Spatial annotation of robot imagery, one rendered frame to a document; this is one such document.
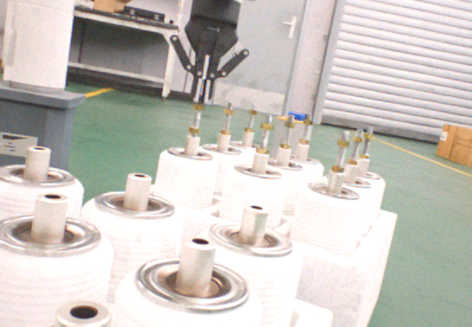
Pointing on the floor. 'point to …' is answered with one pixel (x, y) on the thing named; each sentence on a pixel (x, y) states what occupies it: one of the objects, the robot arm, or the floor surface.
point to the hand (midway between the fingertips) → (201, 90)
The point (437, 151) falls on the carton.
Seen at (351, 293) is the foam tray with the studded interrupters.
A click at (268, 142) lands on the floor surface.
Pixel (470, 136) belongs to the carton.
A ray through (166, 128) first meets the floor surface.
